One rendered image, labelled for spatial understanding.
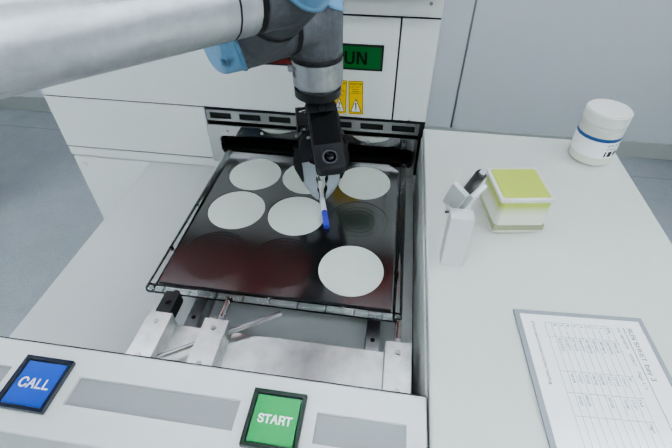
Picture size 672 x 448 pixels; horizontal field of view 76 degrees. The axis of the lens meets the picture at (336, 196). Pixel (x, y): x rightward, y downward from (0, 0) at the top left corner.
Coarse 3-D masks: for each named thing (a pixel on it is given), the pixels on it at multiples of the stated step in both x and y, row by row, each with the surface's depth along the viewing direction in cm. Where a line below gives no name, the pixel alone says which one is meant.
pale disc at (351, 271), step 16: (336, 256) 67; (352, 256) 67; (368, 256) 67; (320, 272) 65; (336, 272) 65; (352, 272) 65; (368, 272) 65; (336, 288) 63; (352, 288) 63; (368, 288) 63
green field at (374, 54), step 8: (344, 48) 76; (352, 48) 76; (360, 48) 76; (368, 48) 76; (376, 48) 75; (344, 56) 77; (352, 56) 77; (360, 56) 77; (368, 56) 77; (376, 56) 76; (344, 64) 78; (352, 64) 78; (360, 64) 78; (368, 64) 77; (376, 64) 77
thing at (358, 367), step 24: (192, 336) 59; (240, 336) 59; (264, 336) 59; (240, 360) 56; (264, 360) 56; (288, 360) 56; (312, 360) 56; (336, 360) 56; (360, 360) 56; (360, 384) 54
